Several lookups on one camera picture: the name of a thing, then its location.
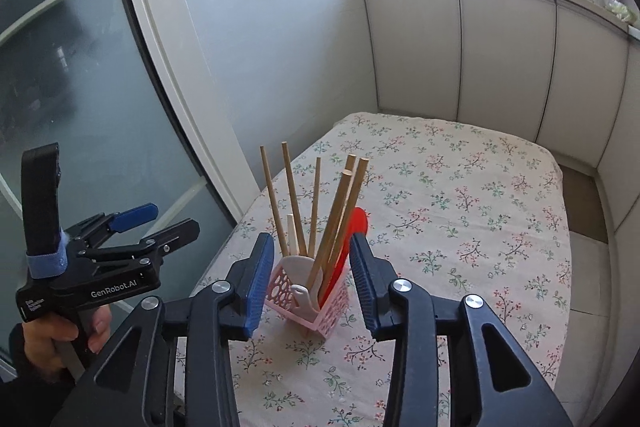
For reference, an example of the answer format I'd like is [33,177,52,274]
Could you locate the pink perforated utensil holder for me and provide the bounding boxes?
[266,256,349,339]

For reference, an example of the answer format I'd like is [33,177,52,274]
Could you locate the white plastic rice paddle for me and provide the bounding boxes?
[291,284,319,317]

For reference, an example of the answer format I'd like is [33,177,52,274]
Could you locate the wooden chopstick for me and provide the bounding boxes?
[328,154,357,261]
[320,157,369,296]
[259,145,290,257]
[281,141,308,256]
[309,156,321,258]
[307,169,352,289]

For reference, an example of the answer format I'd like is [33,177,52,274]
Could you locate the red plastic spoon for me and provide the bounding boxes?
[319,207,369,307]

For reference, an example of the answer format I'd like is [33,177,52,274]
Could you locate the person's left hand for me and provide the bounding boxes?
[22,305,112,383]

